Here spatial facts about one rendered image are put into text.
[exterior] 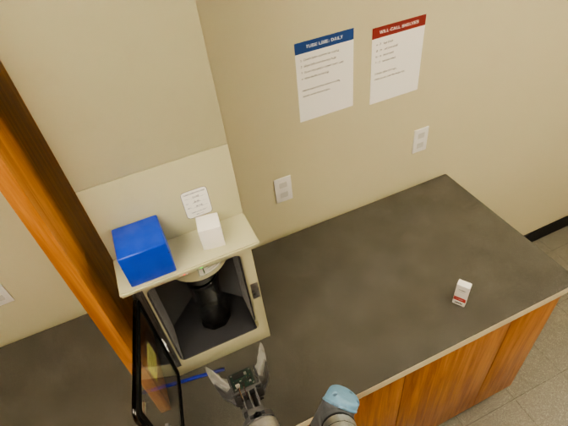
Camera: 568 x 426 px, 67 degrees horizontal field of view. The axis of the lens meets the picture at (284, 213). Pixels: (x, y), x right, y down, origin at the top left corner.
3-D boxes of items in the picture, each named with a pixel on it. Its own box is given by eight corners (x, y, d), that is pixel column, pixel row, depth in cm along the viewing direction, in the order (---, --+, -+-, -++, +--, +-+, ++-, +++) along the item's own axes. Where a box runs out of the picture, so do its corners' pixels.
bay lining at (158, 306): (164, 302, 150) (129, 231, 126) (234, 274, 156) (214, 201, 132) (181, 360, 133) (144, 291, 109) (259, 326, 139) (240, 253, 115)
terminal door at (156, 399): (178, 372, 133) (136, 294, 106) (187, 480, 111) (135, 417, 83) (176, 373, 133) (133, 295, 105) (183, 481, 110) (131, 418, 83)
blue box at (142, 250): (125, 257, 98) (110, 229, 92) (167, 241, 101) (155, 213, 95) (132, 288, 92) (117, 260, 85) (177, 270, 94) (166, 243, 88)
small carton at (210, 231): (201, 236, 101) (194, 217, 97) (221, 230, 102) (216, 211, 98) (204, 250, 98) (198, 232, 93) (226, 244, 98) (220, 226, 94)
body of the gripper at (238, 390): (253, 360, 103) (273, 406, 95) (259, 378, 109) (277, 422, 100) (223, 374, 101) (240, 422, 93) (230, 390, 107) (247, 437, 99)
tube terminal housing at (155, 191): (161, 317, 154) (67, 133, 102) (245, 282, 162) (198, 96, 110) (177, 377, 137) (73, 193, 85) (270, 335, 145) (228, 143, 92)
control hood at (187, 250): (126, 286, 105) (111, 259, 98) (249, 239, 113) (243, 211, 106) (133, 323, 97) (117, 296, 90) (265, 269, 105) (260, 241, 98)
